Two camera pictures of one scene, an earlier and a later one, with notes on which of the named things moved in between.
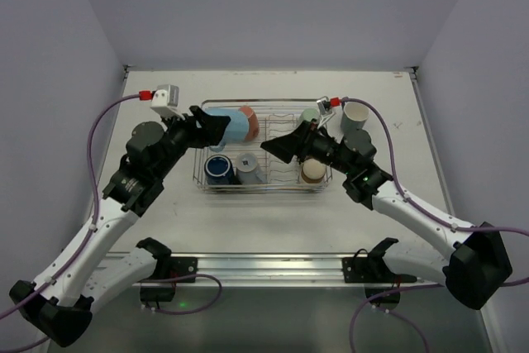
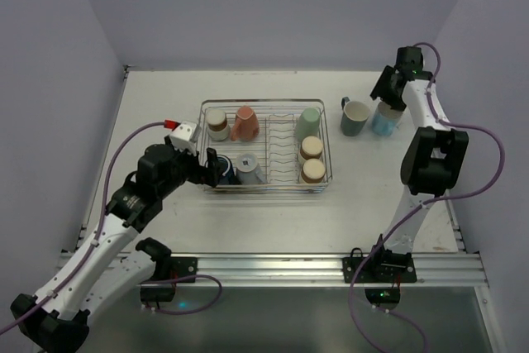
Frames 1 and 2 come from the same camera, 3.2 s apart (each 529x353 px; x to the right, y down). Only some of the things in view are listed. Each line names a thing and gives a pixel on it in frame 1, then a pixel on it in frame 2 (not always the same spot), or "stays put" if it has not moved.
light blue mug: x=237 y=130 → x=385 y=119
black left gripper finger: x=215 y=126 → x=208 y=177
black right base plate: x=372 y=269 stays put
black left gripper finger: x=211 y=121 → x=212 y=164
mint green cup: x=307 y=114 stays put
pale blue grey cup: x=246 y=169 stays put
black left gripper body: x=197 y=126 → x=202 y=172
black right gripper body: x=306 y=142 → x=386 y=91
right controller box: x=385 y=301 stays put
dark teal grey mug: x=354 y=116 stays put
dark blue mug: x=219 y=170 stays put
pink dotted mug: x=254 y=125 stays put
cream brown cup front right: x=312 y=171 stays put
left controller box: x=157 y=293 stays put
